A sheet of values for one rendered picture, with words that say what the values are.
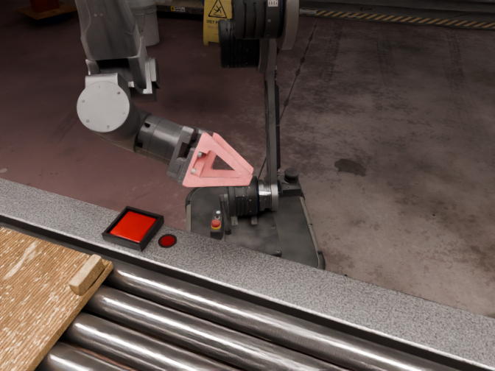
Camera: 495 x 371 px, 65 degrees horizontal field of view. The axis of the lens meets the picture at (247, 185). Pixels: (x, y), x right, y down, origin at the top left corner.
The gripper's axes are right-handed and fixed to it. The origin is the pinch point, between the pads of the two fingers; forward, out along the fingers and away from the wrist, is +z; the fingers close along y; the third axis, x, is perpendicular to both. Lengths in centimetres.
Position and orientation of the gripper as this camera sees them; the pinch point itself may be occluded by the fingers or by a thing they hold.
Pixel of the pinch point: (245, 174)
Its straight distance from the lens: 52.7
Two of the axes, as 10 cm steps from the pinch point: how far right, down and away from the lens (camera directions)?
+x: 3.7, -9.2, -1.3
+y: -0.3, 1.3, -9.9
